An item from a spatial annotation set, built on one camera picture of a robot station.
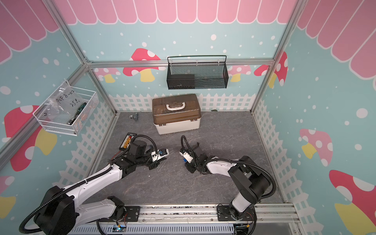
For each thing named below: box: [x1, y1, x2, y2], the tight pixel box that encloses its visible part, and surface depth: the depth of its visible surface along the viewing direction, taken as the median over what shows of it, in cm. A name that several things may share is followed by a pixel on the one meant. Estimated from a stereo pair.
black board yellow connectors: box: [118, 132, 138, 151], surface depth 102 cm
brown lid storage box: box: [151, 94, 202, 136], surface depth 98 cm
